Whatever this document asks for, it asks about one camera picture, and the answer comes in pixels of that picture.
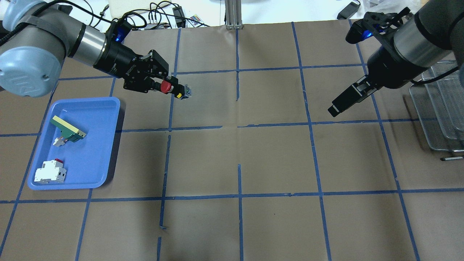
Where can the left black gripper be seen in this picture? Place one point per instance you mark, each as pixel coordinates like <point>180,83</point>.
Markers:
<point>116,59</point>

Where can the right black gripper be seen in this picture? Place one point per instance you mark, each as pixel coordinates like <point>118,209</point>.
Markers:
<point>381,70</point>

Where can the red emergency stop button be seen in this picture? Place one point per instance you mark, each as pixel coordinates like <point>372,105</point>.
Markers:
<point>180,91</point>

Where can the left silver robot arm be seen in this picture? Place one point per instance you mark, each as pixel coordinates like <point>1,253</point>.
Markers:
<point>40,37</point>

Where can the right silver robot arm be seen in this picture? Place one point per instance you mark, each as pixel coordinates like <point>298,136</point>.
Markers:
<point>407,48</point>

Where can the black power adapter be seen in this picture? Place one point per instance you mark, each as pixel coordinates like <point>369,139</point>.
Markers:
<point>349,10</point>

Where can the green yellow terminal block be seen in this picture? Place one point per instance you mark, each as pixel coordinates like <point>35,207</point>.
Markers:
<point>68,132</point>

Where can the blue plastic tray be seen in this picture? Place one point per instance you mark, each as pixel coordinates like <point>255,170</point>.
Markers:
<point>86,161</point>

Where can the white circuit breaker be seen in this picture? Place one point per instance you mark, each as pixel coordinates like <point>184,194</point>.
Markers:
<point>50,171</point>

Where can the metal wire mesh shelf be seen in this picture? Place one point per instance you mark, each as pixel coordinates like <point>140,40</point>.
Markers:
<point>438,100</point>

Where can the aluminium profile post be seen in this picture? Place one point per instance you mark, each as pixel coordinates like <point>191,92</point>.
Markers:
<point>233,14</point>

